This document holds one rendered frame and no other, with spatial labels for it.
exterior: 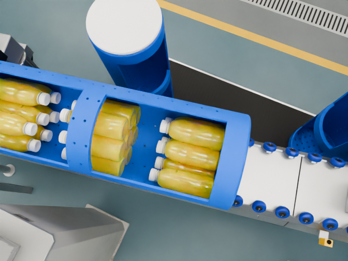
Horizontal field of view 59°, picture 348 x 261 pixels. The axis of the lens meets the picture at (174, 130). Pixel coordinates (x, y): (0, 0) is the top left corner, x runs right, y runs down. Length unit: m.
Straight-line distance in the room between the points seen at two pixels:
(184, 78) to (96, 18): 0.95
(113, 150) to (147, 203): 1.15
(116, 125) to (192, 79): 1.22
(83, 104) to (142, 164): 0.31
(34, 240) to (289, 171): 0.82
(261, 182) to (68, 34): 1.87
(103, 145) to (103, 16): 0.52
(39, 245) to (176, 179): 0.41
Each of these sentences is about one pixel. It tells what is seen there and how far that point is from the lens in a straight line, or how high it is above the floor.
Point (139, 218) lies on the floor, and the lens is 2.03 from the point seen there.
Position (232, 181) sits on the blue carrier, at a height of 1.21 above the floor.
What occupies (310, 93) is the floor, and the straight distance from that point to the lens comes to 2.31.
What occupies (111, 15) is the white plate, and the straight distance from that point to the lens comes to 1.22.
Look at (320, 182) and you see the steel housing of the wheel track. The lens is 1.17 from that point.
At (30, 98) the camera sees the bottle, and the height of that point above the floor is 1.12.
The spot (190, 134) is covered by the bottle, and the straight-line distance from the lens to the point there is 0.90.
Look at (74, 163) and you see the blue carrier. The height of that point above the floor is 1.16.
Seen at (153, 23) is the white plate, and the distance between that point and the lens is 1.18.
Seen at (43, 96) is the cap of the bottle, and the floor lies 1.12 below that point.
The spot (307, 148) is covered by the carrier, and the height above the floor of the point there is 0.16.
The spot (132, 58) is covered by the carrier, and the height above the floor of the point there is 1.00.
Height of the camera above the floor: 2.01
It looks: 75 degrees down
